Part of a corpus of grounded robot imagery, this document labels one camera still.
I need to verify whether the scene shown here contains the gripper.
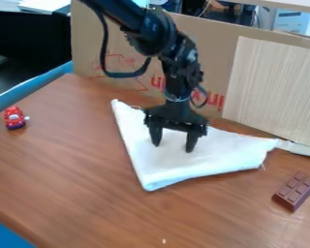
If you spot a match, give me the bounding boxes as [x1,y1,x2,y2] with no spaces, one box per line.
[141,96,211,154]

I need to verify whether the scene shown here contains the cardboard box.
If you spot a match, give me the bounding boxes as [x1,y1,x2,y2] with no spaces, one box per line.
[69,0,310,119]

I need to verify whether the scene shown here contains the red toy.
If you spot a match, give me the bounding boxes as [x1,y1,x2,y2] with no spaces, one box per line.
[3,106,31,131]

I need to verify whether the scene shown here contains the light wooden board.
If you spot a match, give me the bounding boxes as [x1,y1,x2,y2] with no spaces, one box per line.
[221,35,310,150]

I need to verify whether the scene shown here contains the brown toy chocolate bar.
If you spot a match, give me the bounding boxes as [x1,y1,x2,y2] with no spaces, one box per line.
[269,170,310,213]

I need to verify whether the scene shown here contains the white cloth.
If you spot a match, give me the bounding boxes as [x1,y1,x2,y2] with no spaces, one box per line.
[109,98,281,192]

